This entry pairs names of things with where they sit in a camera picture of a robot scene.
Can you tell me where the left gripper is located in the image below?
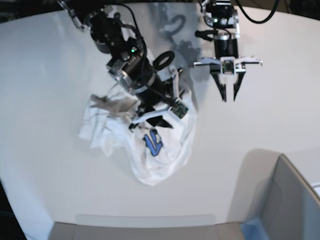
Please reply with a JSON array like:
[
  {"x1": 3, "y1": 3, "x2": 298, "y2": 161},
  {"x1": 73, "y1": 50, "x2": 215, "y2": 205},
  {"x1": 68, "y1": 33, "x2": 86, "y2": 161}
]
[{"x1": 193, "y1": 56, "x2": 263, "y2": 102}]

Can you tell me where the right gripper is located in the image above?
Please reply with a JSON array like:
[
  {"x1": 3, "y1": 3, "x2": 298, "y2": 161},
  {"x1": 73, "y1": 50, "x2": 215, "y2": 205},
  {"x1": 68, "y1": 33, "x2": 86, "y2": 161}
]
[{"x1": 128, "y1": 67, "x2": 189, "y2": 129}]

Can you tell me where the white printed t-shirt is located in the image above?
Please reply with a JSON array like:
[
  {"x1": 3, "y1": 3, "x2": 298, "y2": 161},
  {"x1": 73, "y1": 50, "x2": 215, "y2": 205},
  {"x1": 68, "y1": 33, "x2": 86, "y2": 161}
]
[{"x1": 78, "y1": 77, "x2": 198, "y2": 186}]

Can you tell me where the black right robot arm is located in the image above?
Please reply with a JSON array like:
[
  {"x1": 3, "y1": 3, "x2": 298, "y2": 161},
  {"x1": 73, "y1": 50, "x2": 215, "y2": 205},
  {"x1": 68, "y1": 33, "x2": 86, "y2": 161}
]
[{"x1": 58, "y1": 0, "x2": 189, "y2": 130}]

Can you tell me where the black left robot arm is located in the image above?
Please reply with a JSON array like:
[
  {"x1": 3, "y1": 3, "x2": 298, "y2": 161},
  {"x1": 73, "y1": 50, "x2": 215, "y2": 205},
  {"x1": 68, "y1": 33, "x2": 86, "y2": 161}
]
[{"x1": 193, "y1": 0, "x2": 263, "y2": 102}]

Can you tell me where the grey partition panel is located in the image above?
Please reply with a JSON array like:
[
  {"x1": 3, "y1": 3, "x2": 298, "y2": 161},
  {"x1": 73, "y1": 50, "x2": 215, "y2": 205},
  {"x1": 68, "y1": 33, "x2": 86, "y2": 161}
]
[{"x1": 226, "y1": 149, "x2": 320, "y2": 240}]

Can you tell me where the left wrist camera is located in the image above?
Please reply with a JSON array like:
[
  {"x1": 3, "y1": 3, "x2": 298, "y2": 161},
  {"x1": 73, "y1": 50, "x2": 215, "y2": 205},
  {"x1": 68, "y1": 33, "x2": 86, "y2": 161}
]
[{"x1": 220, "y1": 56, "x2": 236, "y2": 75}]

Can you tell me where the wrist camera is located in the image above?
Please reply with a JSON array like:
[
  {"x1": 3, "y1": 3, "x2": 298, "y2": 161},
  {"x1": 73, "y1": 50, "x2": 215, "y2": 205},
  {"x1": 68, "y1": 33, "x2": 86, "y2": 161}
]
[
  {"x1": 220, "y1": 56, "x2": 236, "y2": 75},
  {"x1": 170, "y1": 100, "x2": 189, "y2": 119}
]

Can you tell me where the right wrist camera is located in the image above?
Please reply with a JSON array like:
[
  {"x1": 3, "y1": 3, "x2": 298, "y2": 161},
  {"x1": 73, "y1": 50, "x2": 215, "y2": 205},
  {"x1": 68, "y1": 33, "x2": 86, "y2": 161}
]
[{"x1": 170, "y1": 100, "x2": 189, "y2": 119}]

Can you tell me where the black hanging cable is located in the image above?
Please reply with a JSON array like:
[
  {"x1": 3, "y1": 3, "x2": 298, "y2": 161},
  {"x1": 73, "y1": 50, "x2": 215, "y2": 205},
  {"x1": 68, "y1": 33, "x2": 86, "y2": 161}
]
[{"x1": 233, "y1": 0, "x2": 281, "y2": 25}]

